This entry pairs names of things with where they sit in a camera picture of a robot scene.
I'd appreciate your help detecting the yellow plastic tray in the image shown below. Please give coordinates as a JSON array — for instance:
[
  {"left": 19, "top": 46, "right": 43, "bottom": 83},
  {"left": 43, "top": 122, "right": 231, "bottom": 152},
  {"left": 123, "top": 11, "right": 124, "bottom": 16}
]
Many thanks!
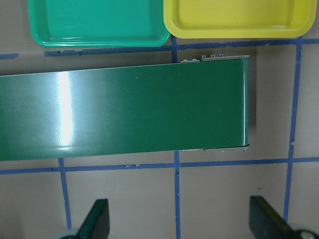
[{"left": 163, "top": 0, "right": 318, "bottom": 39}]

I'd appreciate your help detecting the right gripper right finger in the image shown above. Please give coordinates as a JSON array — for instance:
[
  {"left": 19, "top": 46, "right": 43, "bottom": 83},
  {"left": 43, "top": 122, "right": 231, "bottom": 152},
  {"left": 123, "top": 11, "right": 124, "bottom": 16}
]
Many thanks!
[{"left": 249, "top": 196, "right": 294, "bottom": 239}]

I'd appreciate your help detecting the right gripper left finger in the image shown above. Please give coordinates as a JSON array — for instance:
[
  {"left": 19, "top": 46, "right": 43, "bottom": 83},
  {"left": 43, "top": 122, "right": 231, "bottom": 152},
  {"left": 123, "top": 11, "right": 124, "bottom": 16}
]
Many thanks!
[{"left": 76, "top": 199, "right": 110, "bottom": 239}]

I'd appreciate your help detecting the green conveyor belt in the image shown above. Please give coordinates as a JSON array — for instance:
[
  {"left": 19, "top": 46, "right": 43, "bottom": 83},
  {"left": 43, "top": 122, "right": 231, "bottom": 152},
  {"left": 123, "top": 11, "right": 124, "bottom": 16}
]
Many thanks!
[{"left": 0, "top": 55, "right": 249, "bottom": 161}]

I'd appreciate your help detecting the green plastic tray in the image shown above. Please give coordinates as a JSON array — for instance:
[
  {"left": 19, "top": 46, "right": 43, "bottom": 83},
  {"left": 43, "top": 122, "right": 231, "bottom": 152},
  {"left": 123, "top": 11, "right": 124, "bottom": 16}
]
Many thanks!
[{"left": 27, "top": 0, "right": 170, "bottom": 48}]

